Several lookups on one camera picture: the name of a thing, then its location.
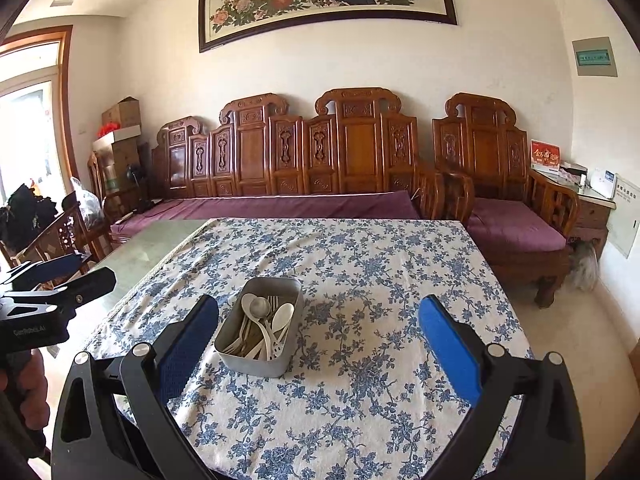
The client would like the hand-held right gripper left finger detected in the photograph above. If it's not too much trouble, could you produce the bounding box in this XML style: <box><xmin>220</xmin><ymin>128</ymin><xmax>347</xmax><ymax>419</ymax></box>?
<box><xmin>51</xmin><ymin>294</ymin><xmax>221</xmax><ymax>480</ymax></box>

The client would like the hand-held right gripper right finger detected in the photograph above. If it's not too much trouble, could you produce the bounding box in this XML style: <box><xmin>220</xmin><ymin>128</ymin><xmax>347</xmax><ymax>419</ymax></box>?
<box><xmin>417</xmin><ymin>294</ymin><xmax>587</xmax><ymax>480</ymax></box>

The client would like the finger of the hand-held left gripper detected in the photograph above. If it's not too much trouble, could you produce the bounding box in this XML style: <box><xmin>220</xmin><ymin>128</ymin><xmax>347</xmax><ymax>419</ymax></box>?
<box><xmin>0</xmin><ymin>252</ymin><xmax>94</xmax><ymax>293</ymax></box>
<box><xmin>47</xmin><ymin>266</ymin><xmax>117</xmax><ymax>314</ymax></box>

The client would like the rectangular metal tray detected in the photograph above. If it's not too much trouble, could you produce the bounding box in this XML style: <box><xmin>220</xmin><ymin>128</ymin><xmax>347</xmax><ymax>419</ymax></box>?
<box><xmin>214</xmin><ymin>276</ymin><xmax>304</xmax><ymax>378</ymax></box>

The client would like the white plastic spoon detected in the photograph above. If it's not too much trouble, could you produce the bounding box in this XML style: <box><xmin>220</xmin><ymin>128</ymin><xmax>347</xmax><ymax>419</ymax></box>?
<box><xmin>222</xmin><ymin>293</ymin><xmax>259</xmax><ymax>356</ymax></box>
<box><xmin>257</xmin><ymin>302</ymin><xmax>295</xmax><ymax>361</ymax></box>

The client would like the metal spoon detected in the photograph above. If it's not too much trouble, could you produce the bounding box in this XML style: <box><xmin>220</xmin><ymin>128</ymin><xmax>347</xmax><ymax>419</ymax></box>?
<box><xmin>237</xmin><ymin>297</ymin><xmax>269</xmax><ymax>358</ymax></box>

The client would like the person's left hand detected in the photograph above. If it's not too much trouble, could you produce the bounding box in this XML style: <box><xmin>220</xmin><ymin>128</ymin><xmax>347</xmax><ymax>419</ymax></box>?
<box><xmin>0</xmin><ymin>347</ymin><xmax>50</xmax><ymax>441</ymax></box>

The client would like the wooden chair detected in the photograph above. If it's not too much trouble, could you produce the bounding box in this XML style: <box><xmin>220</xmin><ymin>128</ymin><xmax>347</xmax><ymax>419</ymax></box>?
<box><xmin>0</xmin><ymin>192</ymin><xmax>114</xmax><ymax>287</ymax></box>

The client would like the black bag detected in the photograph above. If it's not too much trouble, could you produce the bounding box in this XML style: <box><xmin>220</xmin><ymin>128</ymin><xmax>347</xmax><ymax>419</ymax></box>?
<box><xmin>0</xmin><ymin>183</ymin><xmax>59</xmax><ymax>254</ymax></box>

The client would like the clear plastic bag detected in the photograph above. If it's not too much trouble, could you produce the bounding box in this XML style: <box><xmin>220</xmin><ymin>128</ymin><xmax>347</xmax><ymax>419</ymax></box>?
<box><xmin>70</xmin><ymin>176</ymin><xmax>106</xmax><ymax>222</ymax></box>

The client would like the blue floral tablecloth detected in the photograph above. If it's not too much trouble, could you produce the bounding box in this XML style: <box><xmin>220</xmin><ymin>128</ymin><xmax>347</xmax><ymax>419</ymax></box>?
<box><xmin>82</xmin><ymin>217</ymin><xmax>533</xmax><ymax>480</ymax></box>

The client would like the black desk fan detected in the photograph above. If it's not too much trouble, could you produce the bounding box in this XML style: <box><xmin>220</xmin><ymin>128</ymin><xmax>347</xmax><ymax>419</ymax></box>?
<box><xmin>125</xmin><ymin>164</ymin><xmax>149</xmax><ymax>211</ymax></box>

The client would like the tall cardboard box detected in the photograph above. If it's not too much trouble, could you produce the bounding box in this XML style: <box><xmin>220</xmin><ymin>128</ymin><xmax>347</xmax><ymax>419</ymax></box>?
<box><xmin>111</xmin><ymin>139</ymin><xmax>142</xmax><ymax>182</ymax></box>

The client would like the purple armchair cushion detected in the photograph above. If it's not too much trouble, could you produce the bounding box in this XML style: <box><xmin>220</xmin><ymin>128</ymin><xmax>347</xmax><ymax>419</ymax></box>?
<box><xmin>470</xmin><ymin>197</ymin><xmax>568</xmax><ymax>252</ymax></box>

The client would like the grey fluffy duster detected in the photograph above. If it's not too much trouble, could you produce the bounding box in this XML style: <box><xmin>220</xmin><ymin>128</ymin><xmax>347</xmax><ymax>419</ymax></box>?
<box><xmin>570</xmin><ymin>242</ymin><xmax>599</xmax><ymax>292</ymax></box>

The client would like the brown cardboard box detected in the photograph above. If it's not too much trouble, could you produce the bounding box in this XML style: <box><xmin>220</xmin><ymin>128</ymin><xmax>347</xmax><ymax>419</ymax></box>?
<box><xmin>101</xmin><ymin>96</ymin><xmax>141</xmax><ymax>129</ymax></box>

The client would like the purple sofa cushion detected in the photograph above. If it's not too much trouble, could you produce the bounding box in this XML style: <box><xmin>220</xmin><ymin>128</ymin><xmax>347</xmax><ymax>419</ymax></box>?
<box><xmin>111</xmin><ymin>191</ymin><xmax>422</xmax><ymax>242</ymax></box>

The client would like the wooden side table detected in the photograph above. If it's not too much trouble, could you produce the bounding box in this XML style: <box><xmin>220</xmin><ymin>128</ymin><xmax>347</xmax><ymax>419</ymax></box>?
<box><xmin>530</xmin><ymin>166</ymin><xmax>616</xmax><ymax>261</ymax></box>

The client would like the carved wooden armchair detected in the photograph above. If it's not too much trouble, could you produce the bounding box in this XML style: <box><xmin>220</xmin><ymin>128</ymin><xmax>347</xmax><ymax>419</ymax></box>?
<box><xmin>432</xmin><ymin>92</ymin><xmax>581</xmax><ymax>309</ymax></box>

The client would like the red greeting card box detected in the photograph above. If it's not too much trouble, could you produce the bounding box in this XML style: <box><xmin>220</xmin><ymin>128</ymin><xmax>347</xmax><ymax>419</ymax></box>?
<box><xmin>530</xmin><ymin>139</ymin><xmax>561</xmax><ymax>175</ymax></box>

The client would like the carved wooden sofa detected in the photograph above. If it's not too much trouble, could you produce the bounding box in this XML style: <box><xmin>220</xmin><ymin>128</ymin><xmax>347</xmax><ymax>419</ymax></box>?
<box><xmin>110</xmin><ymin>87</ymin><xmax>446</xmax><ymax>251</ymax></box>

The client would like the white electrical panel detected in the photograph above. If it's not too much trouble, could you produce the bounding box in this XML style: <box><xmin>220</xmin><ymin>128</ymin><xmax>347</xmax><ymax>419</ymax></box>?
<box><xmin>607</xmin><ymin>174</ymin><xmax>640</xmax><ymax>259</ymax></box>

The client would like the wooden door frame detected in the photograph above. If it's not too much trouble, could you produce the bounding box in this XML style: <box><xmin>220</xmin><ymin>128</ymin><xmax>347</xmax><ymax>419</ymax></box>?
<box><xmin>0</xmin><ymin>25</ymin><xmax>88</xmax><ymax>187</ymax></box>

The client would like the grey wall box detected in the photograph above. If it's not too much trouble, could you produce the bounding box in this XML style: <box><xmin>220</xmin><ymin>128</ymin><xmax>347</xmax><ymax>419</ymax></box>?
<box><xmin>571</xmin><ymin>36</ymin><xmax>618</xmax><ymax>78</ymax></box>

